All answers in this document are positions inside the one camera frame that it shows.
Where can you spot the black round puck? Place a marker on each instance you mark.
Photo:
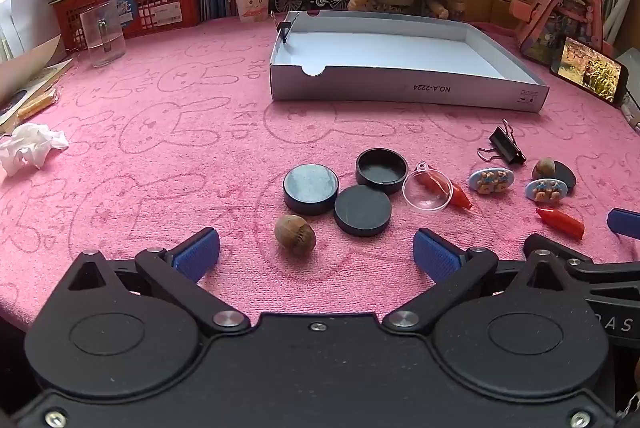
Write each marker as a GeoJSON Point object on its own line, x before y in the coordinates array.
{"type": "Point", "coordinates": [362, 210]}
{"type": "Point", "coordinates": [310, 188]}

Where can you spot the large black binder clip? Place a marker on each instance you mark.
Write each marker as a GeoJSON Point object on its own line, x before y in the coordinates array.
{"type": "Point", "coordinates": [506, 146]}

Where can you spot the white tube frame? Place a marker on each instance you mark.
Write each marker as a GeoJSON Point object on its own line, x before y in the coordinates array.
{"type": "Point", "coordinates": [620, 7]}

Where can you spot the small black binder clip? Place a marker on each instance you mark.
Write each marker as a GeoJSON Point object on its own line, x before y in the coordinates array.
{"type": "Point", "coordinates": [284, 29]}

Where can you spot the white cardboard box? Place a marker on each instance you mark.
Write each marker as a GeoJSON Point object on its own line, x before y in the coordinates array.
{"type": "Point", "coordinates": [380, 52]}

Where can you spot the crumpled white tissue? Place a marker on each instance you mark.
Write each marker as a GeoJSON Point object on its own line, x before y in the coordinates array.
{"type": "Point", "coordinates": [30, 145]}

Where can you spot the wooden drawer unit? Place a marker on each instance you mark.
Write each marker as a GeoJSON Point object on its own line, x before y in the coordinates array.
{"type": "Point", "coordinates": [490, 5]}

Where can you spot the black round cap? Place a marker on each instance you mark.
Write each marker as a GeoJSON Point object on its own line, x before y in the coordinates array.
{"type": "Point", "coordinates": [382, 170]}

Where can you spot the brown walnut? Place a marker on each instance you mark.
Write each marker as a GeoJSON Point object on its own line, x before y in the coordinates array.
{"type": "Point", "coordinates": [295, 233]}

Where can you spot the black disc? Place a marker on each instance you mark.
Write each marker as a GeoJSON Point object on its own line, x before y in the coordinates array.
{"type": "Point", "coordinates": [566, 175]}

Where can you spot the small brown nut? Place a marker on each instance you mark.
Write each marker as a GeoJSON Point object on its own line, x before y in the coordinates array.
{"type": "Point", "coordinates": [544, 167]}

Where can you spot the small brown jar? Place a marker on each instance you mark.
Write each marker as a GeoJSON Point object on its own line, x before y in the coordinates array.
{"type": "Point", "coordinates": [459, 8]}

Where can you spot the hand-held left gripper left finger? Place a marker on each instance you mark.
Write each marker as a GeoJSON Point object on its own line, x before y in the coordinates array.
{"type": "Point", "coordinates": [197, 254]}

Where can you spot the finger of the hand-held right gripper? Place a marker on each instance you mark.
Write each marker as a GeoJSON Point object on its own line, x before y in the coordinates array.
{"type": "Point", "coordinates": [625, 222]}
{"type": "Point", "coordinates": [580, 265]}

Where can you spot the pile of loose papers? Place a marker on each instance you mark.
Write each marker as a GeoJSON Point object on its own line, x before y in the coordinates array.
{"type": "Point", "coordinates": [25, 72]}

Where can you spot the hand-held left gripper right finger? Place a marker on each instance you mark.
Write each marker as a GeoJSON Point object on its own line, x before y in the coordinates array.
{"type": "Point", "coordinates": [435, 255]}

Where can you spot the black smartphone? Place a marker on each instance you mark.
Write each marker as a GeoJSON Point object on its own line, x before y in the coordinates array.
{"type": "Point", "coordinates": [590, 67]}

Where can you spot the clear glass mug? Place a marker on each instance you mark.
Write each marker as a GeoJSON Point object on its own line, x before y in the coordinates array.
{"type": "Point", "coordinates": [102, 37]}

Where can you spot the clear plastic dome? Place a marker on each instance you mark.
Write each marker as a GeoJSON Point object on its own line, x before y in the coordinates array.
{"type": "Point", "coordinates": [425, 203]}

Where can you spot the blue bear hair clip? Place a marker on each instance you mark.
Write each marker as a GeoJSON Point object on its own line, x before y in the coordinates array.
{"type": "Point", "coordinates": [545, 190]}

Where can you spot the blue oval bear magnet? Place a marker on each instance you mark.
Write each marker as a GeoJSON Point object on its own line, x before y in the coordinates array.
{"type": "Point", "coordinates": [492, 180]}

